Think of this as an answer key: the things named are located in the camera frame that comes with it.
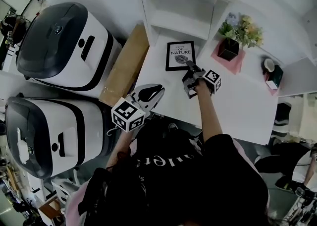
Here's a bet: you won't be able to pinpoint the person's right forearm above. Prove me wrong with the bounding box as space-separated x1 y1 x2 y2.
195 80 224 144

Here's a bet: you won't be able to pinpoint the brown and white cup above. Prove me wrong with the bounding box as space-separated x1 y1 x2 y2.
261 56 276 74

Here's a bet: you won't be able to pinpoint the artificial plant in black pot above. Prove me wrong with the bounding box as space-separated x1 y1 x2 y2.
217 13 264 62

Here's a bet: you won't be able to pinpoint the black and white machine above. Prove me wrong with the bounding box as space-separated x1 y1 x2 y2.
15 1 124 92
4 96 113 180

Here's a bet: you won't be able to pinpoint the person's black t-shirt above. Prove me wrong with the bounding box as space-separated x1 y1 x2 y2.
78 120 270 226

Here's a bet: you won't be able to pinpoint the person's pink garment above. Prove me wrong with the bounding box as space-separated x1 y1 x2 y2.
64 182 91 226

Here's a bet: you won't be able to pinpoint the black tripod rig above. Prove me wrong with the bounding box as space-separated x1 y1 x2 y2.
0 0 47 47

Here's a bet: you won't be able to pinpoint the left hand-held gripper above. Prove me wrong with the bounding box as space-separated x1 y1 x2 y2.
110 83 165 133

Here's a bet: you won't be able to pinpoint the white side cabinet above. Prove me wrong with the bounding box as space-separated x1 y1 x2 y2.
293 91 317 144

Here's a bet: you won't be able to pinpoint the white shelf unit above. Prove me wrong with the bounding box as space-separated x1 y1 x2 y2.
133 0 232 49

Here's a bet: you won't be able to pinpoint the dark green box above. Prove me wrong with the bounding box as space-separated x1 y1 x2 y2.
266 63 284 89

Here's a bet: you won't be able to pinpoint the person's left forearm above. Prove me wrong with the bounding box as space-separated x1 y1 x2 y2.
105 125 139 171

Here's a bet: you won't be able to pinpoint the small pink book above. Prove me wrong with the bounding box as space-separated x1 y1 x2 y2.
264 81 282 96

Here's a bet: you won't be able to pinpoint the black framed nature picture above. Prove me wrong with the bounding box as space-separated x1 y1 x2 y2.
165 40 197 72

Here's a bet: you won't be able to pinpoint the long cardboard box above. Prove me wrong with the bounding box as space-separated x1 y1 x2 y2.
98 23 151 108

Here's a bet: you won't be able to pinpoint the white plastic chair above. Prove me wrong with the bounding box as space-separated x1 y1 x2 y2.
51 167 81 211

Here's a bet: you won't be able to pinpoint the grey cord loop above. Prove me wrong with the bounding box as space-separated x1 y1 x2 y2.
106 125 120 137

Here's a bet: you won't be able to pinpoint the pink square mat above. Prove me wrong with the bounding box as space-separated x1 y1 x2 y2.
211 40 246 75

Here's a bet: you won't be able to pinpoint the black and white chair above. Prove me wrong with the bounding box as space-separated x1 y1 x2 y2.
271 101 293 139

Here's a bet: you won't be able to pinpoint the white table top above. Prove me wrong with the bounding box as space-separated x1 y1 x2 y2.
133 29 280 146

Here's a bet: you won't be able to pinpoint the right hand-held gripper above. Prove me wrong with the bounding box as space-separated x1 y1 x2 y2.
182 60 222 99

